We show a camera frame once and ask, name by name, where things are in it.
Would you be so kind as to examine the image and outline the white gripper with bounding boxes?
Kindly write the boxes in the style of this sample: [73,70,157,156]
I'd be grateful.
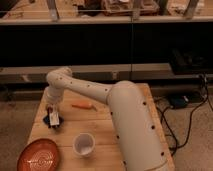
[45,87,63,115]

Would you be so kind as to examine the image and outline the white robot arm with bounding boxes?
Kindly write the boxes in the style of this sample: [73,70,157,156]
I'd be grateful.
[45,67,169,171]

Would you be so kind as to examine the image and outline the orange carrot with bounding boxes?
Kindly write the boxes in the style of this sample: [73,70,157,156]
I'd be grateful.
[71,104,96,110]

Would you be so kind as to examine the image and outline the white cup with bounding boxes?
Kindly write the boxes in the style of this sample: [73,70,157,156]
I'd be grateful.
[73,133,95,157]

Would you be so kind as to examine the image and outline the red plate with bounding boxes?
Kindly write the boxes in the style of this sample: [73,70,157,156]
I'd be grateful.
[16,138,60,171]

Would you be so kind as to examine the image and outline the black power adapter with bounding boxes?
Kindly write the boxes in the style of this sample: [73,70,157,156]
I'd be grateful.
[168,96,188,109]

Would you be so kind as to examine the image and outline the black cable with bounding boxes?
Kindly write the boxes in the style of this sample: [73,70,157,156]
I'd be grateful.
[156,74,213,158]

